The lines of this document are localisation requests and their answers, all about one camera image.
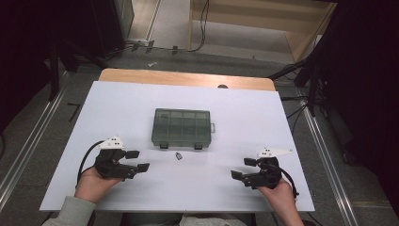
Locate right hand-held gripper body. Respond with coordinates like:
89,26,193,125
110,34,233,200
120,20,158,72
241,147,295,190

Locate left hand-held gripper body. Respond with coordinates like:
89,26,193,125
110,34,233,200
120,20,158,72
93,136,140,182

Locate smoky clear plastic compartment box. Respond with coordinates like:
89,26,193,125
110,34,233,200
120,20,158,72
151,107,216,150

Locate person's right hand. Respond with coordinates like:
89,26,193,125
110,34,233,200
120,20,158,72
255,178,297,209

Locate person's left hand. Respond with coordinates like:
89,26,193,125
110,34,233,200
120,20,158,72
74,166,123,204

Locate white table board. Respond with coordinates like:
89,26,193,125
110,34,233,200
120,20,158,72
40,80,315,213

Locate person's grey clothing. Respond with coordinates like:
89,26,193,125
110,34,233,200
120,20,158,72
178,213,250,226

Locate wooden table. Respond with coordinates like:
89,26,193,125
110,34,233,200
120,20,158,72
98,68,277,92

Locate black metal stand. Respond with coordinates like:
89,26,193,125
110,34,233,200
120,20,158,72
48,40,61,102
268,55,322,117

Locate floor power strip with plugs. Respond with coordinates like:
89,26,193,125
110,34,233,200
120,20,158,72
125,39,181,57

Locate dark cabinet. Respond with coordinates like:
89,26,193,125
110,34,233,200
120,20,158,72
90,0,136,59

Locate dark curtain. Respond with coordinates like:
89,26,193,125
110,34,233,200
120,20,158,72
313,0,399,218
0,0,95,133

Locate light wooden shelf unit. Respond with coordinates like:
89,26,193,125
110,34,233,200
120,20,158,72
187,0,338,62

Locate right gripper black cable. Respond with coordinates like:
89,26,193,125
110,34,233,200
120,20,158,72
278,168,300,200

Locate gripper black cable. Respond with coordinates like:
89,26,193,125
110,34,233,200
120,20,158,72
278,168,300,200
75,140,106,188

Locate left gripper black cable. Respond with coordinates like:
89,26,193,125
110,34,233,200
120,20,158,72
75,140,106,188

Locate metal floor rail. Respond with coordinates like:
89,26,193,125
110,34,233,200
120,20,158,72
299,100,360,226
0,72,70,208

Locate black floor cables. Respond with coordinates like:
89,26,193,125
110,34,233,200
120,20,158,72
280,95,310,135

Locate hanging black cable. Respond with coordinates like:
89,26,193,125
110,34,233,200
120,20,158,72
191,0,211,53

